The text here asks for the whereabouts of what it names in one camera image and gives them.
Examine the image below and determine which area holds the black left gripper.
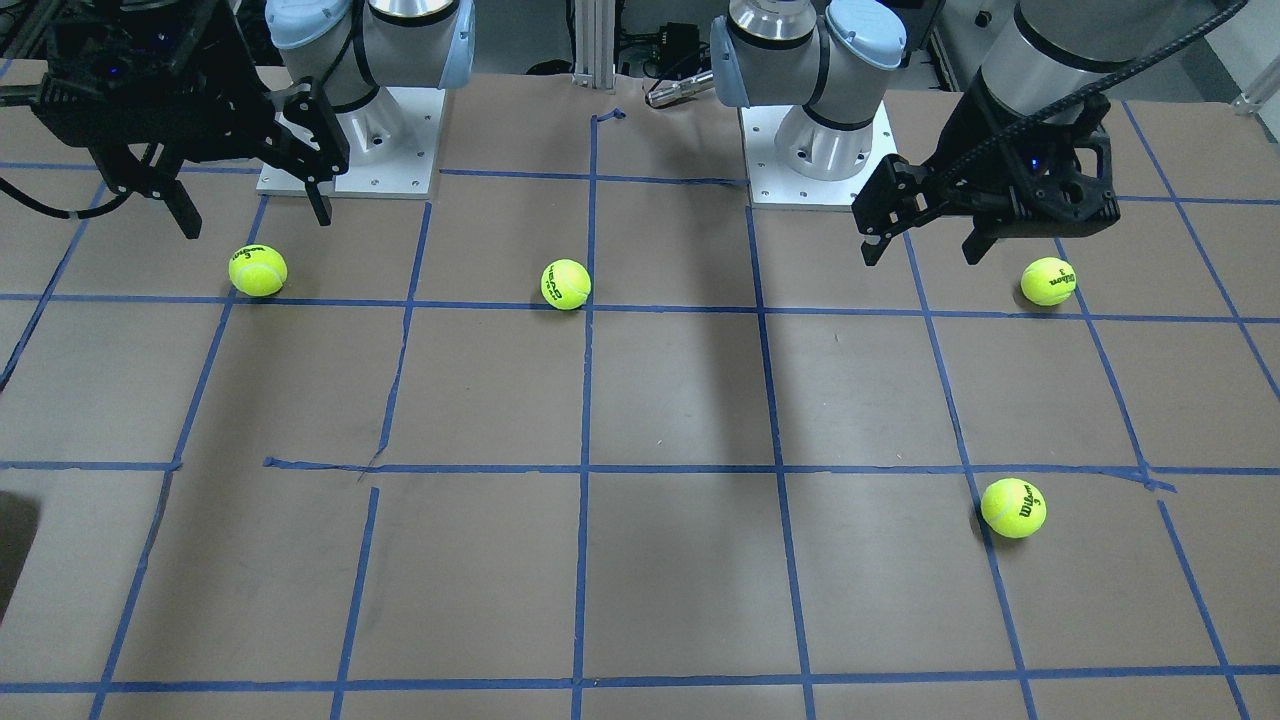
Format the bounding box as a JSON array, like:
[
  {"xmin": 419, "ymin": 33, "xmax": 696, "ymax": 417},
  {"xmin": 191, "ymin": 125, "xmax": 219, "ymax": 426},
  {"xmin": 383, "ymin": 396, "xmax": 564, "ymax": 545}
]
[{"xmin": 852, "ymin": 95, "xmax": 1120, "ymax": 266}]

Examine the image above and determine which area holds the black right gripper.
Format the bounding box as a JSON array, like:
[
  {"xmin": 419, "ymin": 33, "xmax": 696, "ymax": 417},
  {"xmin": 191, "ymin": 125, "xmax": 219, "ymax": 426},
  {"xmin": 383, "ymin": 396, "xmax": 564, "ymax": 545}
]
[{"xmin": 29, "ymin": 1, "xmax": 351, "ymax": 240}]

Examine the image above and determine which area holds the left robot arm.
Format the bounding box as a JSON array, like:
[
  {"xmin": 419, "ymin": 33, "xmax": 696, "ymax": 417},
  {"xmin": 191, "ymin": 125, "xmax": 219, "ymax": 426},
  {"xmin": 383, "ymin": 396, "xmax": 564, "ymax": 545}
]
[{"xmin": 710, "ymin": 1, "xmax": 1244, "ymax": 266}]

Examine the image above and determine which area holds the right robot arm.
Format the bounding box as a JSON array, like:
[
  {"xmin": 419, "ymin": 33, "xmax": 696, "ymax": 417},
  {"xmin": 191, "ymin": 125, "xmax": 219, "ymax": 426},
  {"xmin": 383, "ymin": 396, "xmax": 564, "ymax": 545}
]
[{"xmin": 3, "ymin": 1, "xmax": 475, "ymax": 238}]

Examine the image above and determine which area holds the tennis ball near left arm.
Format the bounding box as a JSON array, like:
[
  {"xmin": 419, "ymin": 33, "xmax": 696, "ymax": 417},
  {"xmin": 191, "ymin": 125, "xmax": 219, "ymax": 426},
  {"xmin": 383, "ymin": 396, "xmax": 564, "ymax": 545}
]
[{"xmin": 1019, "ymin": 258, "xmax": 1076, "ymax": 307}]

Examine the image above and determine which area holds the tennis ball near base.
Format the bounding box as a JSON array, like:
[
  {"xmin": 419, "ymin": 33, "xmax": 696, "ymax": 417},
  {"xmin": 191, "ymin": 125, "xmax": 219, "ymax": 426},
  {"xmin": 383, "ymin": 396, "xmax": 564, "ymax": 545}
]
[{"xmin": 227, "ymin": 243, "xmax": 288, "ymax": 299}]

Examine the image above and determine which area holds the front Wilson tennis ball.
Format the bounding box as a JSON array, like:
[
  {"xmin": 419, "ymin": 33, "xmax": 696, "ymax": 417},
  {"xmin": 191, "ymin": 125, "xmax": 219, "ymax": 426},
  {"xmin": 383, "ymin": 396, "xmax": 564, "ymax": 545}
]
[{"xmin": 979, "ymin": 477, "xmax": 1048, "ymax": 539}]

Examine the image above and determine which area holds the centre tennis ball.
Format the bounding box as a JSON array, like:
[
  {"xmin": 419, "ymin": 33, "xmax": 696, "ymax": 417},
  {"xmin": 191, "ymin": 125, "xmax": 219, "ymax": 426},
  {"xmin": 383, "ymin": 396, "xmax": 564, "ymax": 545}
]
[{"xmin": 540, "ymin": 258, "xmax": 593, "ymax": 311}]

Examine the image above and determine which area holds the metal cylinder tool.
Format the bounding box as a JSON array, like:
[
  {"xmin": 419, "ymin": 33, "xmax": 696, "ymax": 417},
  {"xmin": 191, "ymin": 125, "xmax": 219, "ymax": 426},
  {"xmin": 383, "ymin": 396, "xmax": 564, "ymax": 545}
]
[{"xmin": 644, "ymin": 70, "xmax": 716, "ymax": 109}]

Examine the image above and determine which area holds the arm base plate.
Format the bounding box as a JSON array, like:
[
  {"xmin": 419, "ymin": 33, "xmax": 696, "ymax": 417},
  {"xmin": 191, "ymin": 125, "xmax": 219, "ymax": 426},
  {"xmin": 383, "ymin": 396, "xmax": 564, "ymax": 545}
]
[
  {"xmin": 739, "ymin": 101, "xmax": 901, "ymax": 211},
  {"xmin": 320, "ymin": 87, "xmax": 448, "ymax": 200}
]

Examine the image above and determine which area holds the aluminium frame post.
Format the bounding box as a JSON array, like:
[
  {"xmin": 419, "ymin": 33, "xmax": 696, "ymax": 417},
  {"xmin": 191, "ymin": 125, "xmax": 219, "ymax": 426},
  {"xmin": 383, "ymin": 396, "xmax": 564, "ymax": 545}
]
[{"xmin": 570, "ymin": 0, "xmax": 617, "ymax": 94}]

